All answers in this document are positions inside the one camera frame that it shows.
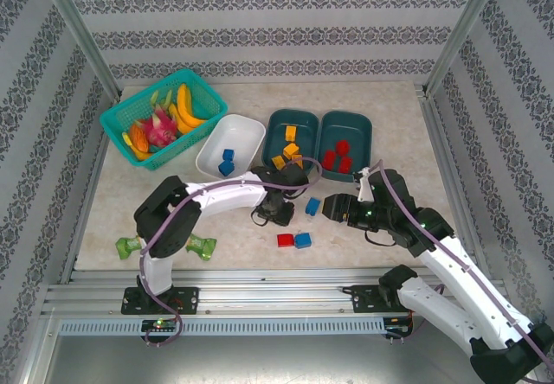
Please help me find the dark teal plastic container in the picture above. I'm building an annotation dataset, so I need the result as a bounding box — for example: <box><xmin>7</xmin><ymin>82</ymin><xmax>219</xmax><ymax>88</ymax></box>
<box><xmin>261</xmin><ymin>107</ymin><xmax>321</xmax><ymax>177</ymax></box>
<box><xmin>317</xmin><ymin>110</ymin><xmax>374</xmax><ymax>183</ymax></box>

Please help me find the green snack packet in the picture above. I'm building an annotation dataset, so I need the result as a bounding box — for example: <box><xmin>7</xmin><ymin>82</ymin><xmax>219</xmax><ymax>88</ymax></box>
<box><xmin>185</xmin><ymin>233</ymin><xmax>218</xmax><ymax>263</ymax></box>
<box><xmin>114</xmin><ymin>235</ymin><xmax>145</xmax><ymax>259</ymax></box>

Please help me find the white plastic container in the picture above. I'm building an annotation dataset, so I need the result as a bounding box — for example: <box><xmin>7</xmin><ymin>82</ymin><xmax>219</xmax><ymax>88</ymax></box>
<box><xmin>195</xmin><ymin>113</ymin><xmax>267</xmax><ymax>181</ymax></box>

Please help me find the pink toy dragon fruit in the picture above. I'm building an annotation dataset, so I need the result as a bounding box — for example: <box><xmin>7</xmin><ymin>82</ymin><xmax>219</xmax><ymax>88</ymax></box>
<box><xmin>144</xmin><ymin>90</ymin><xmax>179</xmax><ymax>147</ymax></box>

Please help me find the small yellow toy banana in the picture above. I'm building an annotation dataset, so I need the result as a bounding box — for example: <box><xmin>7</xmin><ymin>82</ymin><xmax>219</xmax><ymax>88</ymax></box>
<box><xmin>121</xmin><ymin>131</ymin><xmax>153</xmax><ymax>163</ymax></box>

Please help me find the orange toy fruit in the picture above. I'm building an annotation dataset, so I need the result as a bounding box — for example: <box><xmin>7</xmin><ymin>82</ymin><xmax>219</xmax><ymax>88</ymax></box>
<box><xmin>129</xmin><ymin>123</ymin><xmax>151</xmax><ymax>152</ymax></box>

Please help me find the teal plastic basket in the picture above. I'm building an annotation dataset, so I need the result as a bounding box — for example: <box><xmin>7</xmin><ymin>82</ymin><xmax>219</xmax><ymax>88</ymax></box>
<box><xmin>99</xmin><ymin>68</ymin><xmax>229</xmax><ymax>172</ymax></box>

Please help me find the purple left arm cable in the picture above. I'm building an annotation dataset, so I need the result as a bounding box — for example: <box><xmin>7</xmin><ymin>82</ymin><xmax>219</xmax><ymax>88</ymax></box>
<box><xmin>138</xmin><ymin>157</ymin><xmax>325</xmax><ymax>349</ymax></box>

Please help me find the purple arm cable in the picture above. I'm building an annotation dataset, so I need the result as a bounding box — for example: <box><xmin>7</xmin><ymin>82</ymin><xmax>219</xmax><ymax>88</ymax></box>
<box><xmin>367</xmin><ymin>158</ymin><xmax>554</xmax><ymax>371</ymax></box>
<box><xmin>138</xmin><ymin>157</ymin><xmax>325</xmax><ymax>349</ymax></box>

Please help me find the aluminium table side rail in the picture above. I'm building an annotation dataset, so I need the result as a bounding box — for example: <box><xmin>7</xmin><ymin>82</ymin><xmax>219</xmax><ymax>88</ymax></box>
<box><xmin>416</xmin><ymin>82</ymin><xmax>497</xmax><ymax>284</ymax></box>
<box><xmin>59</xmin><ymin>91</ymin><xmax>123</xmax><ymax>285</ymax></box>

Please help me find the aluminium mounting rail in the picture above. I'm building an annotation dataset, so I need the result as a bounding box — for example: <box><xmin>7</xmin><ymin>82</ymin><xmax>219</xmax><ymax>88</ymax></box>
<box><xmin>42</xmin><ymin>267</ymin><xmax>510</xmax><ymax>317</ymax></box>

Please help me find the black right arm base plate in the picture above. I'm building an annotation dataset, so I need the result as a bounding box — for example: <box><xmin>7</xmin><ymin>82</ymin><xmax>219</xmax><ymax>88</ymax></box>
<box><xmin>348</xmin><ymin>284</ymin><xmax>404</xmax><ymax>314</ymax></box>

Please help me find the grey slotted cable duct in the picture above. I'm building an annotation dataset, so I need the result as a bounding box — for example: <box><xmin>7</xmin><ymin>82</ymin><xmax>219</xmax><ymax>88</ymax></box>
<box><xmin>57</xmin><ymin>317</ymin><xmax>387</xmax><ymax>338</ymax></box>

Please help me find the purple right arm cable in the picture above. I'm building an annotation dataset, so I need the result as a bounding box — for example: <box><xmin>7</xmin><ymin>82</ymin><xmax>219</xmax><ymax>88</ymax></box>
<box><xmin>367</xmin><ymin>158</ymin><xmax>554</xmax><ymax>371</ymax></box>

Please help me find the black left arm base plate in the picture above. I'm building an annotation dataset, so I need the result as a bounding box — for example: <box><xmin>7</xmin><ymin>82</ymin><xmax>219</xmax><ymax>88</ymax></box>
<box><xmin>120</xmin><ymin>285</ymin><xmax>201</xmax><ymax>317</ymax></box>

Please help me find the aluminium frame post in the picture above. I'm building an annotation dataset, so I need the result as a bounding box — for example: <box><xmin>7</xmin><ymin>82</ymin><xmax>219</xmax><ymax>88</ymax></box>
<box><xmin>422</xmin><ymin>0</ymin><xmax>506</xmax><ymax>96</ymax></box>
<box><xmin>35</xmin><ymin>0</ymin><xmax>125</xmax><ymax>100</ymax></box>

